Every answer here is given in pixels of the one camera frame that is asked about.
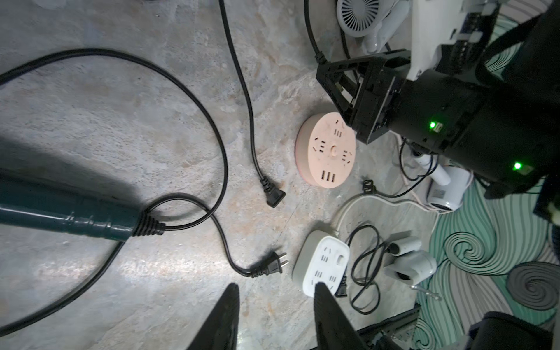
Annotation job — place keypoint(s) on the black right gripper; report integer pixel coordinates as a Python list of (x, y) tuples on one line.
[(374, 95)]

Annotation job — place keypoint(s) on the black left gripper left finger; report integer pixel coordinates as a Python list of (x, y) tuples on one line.
[(220, 330)]

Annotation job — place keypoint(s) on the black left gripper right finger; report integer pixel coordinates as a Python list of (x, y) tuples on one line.
[(333, 329)]

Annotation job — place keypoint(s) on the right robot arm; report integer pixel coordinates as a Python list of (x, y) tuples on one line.
[(492, 105)]

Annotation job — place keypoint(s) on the round pink power strip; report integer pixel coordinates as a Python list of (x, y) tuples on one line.
[(325, 150)]

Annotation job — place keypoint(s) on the white square power strip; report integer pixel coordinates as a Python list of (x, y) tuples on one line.
[(322, 259)]

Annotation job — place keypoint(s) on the white folded hair dryer front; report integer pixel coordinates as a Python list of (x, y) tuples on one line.
[(411, 264)]

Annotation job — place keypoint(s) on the dark green hair dryer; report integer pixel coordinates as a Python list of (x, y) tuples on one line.
[(42, 206)]

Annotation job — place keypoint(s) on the white hair dryer straight handle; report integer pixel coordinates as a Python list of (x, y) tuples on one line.
[(449, 183)]

